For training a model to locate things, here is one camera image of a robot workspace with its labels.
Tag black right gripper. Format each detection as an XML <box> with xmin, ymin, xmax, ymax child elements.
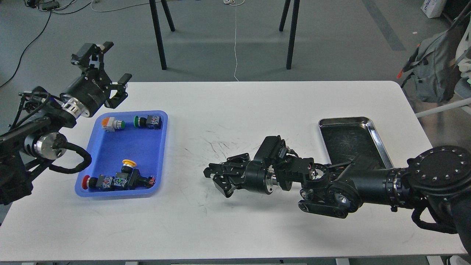
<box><xmin>203</xmin><ymin>153</ymin><xmax>278</xmax><ymax>198</ymax></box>

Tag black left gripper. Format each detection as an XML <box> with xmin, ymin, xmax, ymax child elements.
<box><xmin>60</xmin><ymin>42</ymin><xmax>132</xmax><ymax>117</ymax></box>

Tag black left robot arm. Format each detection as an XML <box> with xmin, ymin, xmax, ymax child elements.
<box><xmin>0</xmin><ymin>42</ymin><xmax>132</xmax><ymax>205</ymax></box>

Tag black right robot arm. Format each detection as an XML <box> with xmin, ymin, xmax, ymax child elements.
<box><xmin>203</xmin><ymin>146</ymin><xmax>470</xmax><ymax>253</ymax></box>

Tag orange white push button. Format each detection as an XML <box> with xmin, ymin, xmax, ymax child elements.
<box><xmin>101</xmin><ymin>116</ymin><xmax>125</xmax><ymax>132</ymax></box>

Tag blue plastic tray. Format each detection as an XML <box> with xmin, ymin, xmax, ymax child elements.
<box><xmin>75</xmin><ymin>110</ymin><xmax>168</xmax><ymax>198</ymax></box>

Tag black left stand legs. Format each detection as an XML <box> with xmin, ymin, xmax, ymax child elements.
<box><xmin>149</xmin><ymin>0</ymin><xmax>176</xmax><ymax>70</ymax></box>

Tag black stand legs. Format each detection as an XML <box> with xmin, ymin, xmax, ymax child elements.
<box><xmin>278</xmin><ymin>0</ymin><xmax>301</xmax><ymax>70</ymax></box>
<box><xmin>149</xmin><ymin>0</ymin><xmax>176</xmax><ymax>70</ymax></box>

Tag silver metal tray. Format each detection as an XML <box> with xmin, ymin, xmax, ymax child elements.
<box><xmin>318</xmin><ymin>116</ymin><xmax>393</xmax><ymax>168</ymax></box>

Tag black right stand legs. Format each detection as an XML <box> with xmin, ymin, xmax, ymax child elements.
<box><xmin>278</xmin><ymin>0</ymin><xmax>301</xmax><ymax>70</ymax></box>

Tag grey backpack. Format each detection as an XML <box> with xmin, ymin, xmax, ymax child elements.
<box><xmin>397</xmin><ymin>26</ymin><xmax>464</xmax><ymax>103</ymax></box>

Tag white box on floor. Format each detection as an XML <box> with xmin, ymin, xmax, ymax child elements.
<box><xmin>421</xmin><ymin>0</ymin><xmax>446</xmax><ymax>18</ymax></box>

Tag green push button switch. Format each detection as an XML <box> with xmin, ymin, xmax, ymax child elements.
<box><xmin>133</xmin><ymin>115</ymin><xmax>163</xmax><ymax>130</ymax></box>

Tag black floor cable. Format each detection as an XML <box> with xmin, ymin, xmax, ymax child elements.
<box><xmin>0</xmin><ymin>0</ymin><xmax>92</xmax><ymax>89</ymax></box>

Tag yellow push button switch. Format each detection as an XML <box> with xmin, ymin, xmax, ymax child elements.
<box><xmin>113</xmin><ymin>159</ymin><xmax>155</xmax><ymax>190</ymax></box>

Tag red push button switch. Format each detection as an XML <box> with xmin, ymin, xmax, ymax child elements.
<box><xmin>81</xmin><ymin>174</ymin><xmax>113</xmax><ymax>191</ymax></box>

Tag white hanging cord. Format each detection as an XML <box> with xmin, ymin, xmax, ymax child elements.
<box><xmin>223</xmin><ymin>0</ymin><xmax>245</xmax><ymax>82</ymax></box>

